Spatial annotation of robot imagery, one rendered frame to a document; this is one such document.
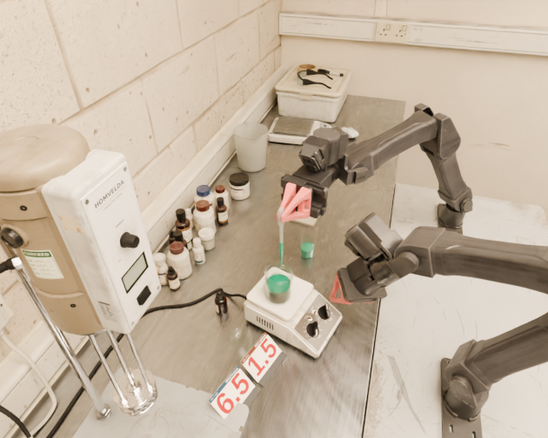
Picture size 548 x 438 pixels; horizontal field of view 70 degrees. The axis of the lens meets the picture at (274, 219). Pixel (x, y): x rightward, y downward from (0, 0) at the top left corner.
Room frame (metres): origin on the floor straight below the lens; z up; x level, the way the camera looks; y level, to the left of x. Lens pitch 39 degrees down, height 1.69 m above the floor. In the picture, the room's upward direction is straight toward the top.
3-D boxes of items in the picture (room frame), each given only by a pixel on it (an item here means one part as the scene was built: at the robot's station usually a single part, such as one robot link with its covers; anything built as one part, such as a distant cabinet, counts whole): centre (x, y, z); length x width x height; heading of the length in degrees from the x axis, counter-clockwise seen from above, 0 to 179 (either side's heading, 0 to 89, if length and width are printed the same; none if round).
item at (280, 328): (0.58, -0.04, 0.94); 0.22 x 0.13 x 0.08; 57
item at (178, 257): (0.74, 0.25, 0.95); 0.06 x 0.06 x 0.10
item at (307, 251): (0.81, -0.10, 0.93); 0.04 x 0.04 x 0.06
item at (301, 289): (0.60, -0.02, 0.98); 0.12 x 0.12 x 0.01; 57
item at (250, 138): (1.32, 0.09, 0.97); 0.18 x 0.13 x 0.15; 17
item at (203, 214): (0.91, 0.21, 0.95); 0.06 x 0.06 x 0.11
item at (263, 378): (0.47, 0.02, 0.92); 0.09 x 0.06 x 0.04; 145
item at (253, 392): (0.38, 0.08, 0.92); 0.09 x 0.06 x 0.04; 145
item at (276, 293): (0.58, -0.01, 1.03); 0.07 x 0.06 x 0.08; 56
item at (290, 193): (0.61, -0.04, 1.22); 0.09 x 0.07 x 0.07; 147
